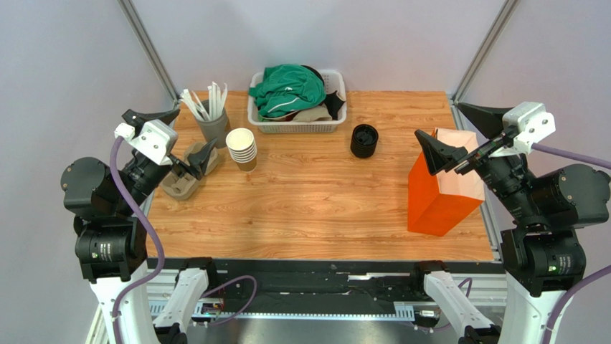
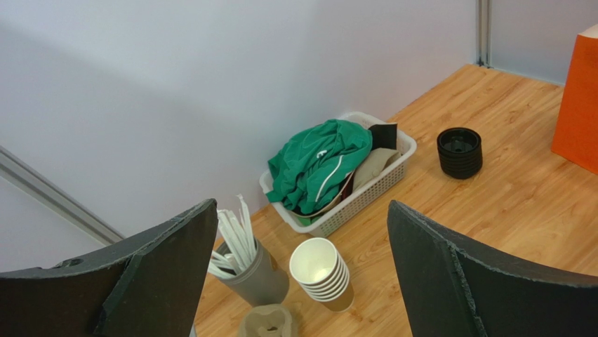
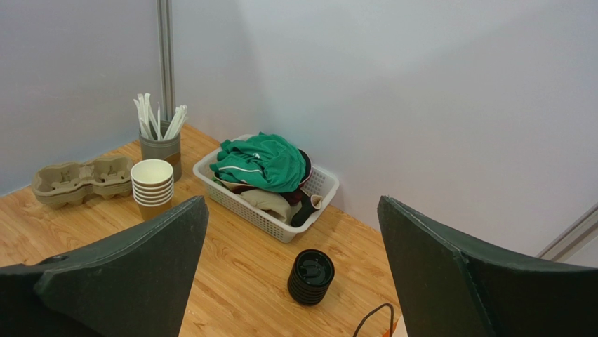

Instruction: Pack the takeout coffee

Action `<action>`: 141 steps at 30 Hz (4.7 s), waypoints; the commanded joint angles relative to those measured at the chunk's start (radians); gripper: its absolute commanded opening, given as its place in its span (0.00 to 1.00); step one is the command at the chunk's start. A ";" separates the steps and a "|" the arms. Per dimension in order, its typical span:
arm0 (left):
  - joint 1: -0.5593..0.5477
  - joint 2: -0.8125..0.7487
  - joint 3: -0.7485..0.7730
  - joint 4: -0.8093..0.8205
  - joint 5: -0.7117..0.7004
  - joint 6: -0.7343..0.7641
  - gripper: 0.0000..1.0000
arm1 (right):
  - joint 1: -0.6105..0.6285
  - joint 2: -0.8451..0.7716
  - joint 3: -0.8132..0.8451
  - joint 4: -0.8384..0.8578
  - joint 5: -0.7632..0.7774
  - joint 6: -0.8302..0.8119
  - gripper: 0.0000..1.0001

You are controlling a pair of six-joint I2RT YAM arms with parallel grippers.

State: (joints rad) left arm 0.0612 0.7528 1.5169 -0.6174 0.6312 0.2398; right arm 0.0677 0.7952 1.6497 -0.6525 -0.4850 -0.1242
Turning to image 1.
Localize orange paper bag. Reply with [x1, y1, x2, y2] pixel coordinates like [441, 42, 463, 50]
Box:
[407, 153, 485, 237]

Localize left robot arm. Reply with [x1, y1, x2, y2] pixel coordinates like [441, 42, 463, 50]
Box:
[60, 110, 217, 343]

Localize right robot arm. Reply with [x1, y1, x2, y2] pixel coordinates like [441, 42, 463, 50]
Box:
[412, 102, 610, 343]

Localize grey straw holder cup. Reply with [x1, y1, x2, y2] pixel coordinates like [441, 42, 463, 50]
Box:
[194, 104, 232, 149]

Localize stack of paper cups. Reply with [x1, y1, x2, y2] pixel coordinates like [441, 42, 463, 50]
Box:
[225, 128, 257, 173]

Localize white wrapped straws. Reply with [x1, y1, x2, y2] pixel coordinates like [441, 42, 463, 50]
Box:
[179, 81, 229, 123]

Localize stack of black lids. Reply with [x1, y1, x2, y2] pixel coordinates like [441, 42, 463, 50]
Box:
[350, 124, 379, 158]

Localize green garment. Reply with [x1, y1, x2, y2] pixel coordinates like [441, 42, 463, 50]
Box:
[249, 64, 326, 120]

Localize black cloth in basket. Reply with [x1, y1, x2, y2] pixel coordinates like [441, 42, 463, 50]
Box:
[303, 65, 346, 120]

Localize beige cloth in basket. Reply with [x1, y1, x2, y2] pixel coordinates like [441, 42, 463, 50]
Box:
[291, 106, 333, 123]

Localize white plastic basket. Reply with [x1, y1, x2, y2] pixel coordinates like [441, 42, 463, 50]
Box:
[247, 69, 348, 134]

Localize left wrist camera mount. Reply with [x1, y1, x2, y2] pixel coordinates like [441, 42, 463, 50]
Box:
[114, 120, 178, 166]

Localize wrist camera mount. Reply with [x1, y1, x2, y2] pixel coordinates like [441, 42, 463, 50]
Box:
[491, 102, 556, 158]
[114, 120, 178, 166]

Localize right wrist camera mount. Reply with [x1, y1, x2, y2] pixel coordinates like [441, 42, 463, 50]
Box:
[491, 102, 556, 158]

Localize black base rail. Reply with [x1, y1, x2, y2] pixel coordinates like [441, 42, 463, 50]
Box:
[143, 257, 507, 318]

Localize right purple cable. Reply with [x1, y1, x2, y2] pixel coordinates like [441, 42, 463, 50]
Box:
[412, 142, 611, 344]

